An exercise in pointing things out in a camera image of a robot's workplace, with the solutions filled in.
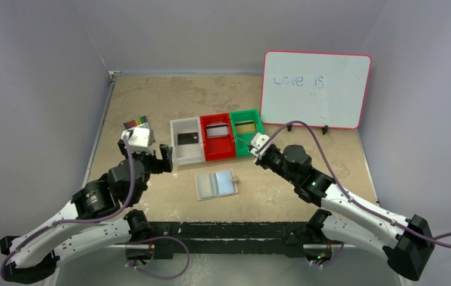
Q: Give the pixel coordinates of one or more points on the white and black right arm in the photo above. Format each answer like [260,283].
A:
[353,220]

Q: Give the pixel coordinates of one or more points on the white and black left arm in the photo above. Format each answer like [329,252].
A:
[89,221]

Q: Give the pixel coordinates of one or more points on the black card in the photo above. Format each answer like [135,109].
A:
[187,138]

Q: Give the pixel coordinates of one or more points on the white card with stripe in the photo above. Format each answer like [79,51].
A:
[217,130]

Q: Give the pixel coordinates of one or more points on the white plastic bin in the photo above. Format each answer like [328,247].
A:
[191,153]

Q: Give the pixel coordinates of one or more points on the pack of coloured markers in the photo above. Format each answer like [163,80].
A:
[141,122]

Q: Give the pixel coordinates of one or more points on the red plastic bin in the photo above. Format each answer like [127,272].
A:
[218,148]

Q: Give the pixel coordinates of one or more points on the green plastic bin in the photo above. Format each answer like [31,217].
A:
[240,116]

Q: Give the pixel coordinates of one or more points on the pink framed whiteboard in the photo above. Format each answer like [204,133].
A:
[318,88]

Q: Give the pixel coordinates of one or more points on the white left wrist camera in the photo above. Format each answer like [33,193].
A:
[139,140]

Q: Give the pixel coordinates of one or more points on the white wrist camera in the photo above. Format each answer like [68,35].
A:
[258,144]
[139,140]

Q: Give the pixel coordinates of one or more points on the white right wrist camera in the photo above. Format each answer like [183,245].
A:
[258,144]

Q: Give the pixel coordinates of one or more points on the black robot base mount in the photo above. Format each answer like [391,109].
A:
[291,239]

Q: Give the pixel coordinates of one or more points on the aluminium frame rail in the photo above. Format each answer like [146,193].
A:
[85,242]

